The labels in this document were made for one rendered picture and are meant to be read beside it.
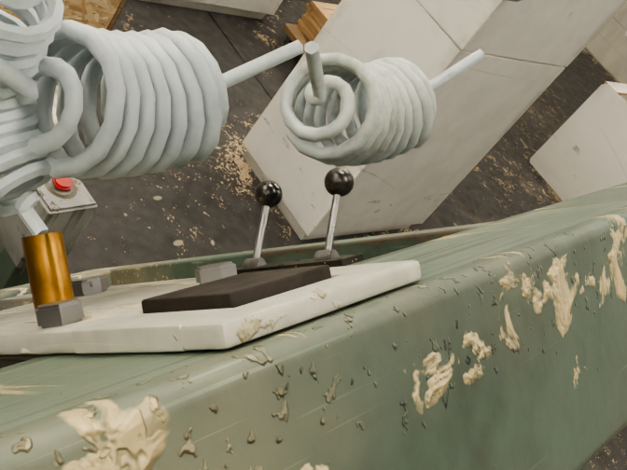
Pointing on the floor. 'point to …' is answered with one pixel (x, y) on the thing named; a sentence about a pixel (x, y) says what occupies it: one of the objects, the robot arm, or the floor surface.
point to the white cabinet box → (588, 145)
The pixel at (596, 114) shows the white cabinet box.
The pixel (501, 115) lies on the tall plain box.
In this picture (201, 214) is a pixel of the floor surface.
